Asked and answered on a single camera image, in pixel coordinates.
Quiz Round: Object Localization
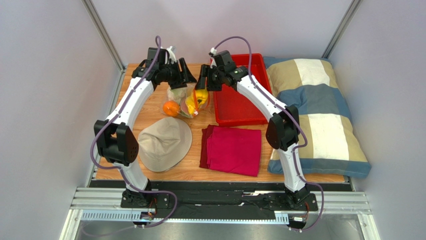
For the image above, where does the aluminium frame rail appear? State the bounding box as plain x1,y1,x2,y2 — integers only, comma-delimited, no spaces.
70,187,372,225

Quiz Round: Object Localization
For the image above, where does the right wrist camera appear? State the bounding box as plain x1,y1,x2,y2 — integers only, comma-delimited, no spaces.
209,47,217,68

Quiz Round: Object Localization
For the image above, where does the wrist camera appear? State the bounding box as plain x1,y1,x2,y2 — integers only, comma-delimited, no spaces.
166,45,178,64
209,47,217,68

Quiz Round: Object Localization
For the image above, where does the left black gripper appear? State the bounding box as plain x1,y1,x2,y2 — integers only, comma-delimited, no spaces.
160,58,198,91

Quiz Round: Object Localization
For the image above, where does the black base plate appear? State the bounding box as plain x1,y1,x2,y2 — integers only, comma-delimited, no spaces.
120,190,320,221

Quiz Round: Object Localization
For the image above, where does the clear zip top bag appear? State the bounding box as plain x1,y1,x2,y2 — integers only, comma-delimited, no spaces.
161,83,210,119

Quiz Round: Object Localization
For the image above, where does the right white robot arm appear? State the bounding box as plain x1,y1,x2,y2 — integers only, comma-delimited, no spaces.
195,48,310,210

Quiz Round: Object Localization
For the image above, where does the white fake cauliflower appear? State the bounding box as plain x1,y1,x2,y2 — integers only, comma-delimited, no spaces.
166,87,189,104

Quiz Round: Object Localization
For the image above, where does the red plastic tray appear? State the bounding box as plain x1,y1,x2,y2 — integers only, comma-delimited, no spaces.
213,53,272,127

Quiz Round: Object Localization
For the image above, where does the magenta folded cloth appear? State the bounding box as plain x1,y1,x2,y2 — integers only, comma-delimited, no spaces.
199,125,262,177

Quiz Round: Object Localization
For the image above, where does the yellow fake pear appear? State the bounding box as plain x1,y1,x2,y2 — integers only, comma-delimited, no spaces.
185,96,198,116

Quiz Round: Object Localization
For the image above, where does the orange fake fruit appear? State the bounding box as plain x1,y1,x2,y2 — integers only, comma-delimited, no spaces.
162,100,181,117

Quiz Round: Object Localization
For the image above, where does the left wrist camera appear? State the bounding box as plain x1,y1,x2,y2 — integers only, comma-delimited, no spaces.
166,45,178,64

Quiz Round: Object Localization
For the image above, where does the yellow fake pepper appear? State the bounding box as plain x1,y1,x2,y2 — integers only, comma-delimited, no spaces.
195,89,210,106

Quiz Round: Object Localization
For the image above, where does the plaid pillow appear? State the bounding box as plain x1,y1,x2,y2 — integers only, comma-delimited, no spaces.
263,56,372,179

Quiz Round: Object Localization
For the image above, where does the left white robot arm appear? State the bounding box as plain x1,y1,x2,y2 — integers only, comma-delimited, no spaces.
92,46,196,208

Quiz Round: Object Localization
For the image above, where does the beige bucket hat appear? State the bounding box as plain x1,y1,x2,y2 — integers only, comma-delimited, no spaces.
137,117,193,173

